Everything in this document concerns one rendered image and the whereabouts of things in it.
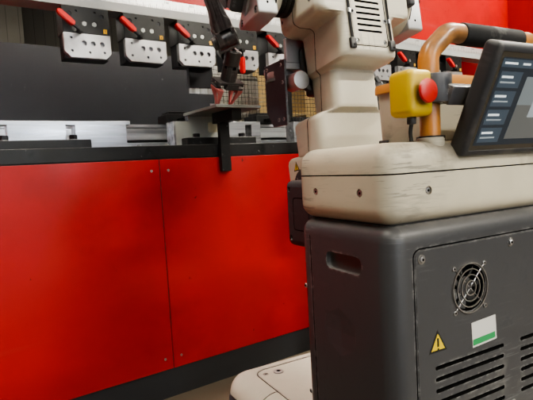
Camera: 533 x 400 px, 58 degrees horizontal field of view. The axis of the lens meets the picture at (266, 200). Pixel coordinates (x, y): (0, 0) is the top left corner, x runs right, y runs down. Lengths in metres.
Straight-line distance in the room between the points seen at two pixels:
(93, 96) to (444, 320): 1.84
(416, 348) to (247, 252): 1.15
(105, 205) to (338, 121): 0.82
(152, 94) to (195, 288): 1.03
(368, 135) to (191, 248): 0.81
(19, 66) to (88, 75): 0.27
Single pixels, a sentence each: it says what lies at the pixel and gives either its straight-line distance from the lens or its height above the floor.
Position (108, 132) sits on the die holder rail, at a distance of 1.74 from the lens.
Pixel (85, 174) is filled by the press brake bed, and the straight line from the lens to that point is 1.59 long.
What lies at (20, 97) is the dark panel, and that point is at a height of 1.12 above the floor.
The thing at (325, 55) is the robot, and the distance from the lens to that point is 1.16.
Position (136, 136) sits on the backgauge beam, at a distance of 2.05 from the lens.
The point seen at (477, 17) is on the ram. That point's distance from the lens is 3.26.
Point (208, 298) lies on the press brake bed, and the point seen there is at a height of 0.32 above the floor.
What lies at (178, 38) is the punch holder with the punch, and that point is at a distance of 1.89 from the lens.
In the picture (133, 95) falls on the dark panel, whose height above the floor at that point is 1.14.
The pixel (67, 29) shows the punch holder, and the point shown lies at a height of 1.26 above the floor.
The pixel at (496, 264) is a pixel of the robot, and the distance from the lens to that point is 0.90.
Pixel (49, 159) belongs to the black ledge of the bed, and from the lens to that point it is 1.57.
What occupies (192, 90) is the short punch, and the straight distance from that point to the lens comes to 1.91.
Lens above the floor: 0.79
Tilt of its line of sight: 4 degrees down
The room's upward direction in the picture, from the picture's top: 3 degrees counter-clockwise
